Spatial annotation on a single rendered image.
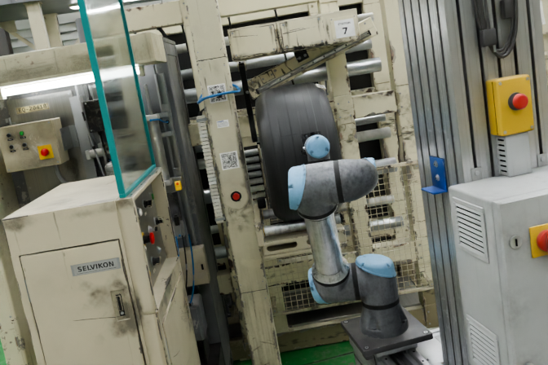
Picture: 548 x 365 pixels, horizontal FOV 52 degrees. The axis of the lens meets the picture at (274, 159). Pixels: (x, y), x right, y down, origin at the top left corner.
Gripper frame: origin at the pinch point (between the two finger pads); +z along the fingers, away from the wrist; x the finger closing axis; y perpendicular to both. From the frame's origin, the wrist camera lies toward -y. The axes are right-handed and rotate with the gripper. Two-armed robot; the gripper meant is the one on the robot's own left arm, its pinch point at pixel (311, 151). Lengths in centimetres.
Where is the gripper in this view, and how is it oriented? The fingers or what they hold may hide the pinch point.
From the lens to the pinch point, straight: 221.2
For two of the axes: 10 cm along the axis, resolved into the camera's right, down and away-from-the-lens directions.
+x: -9.9, 1.7, -0.1
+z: -0.2, -0.3, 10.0
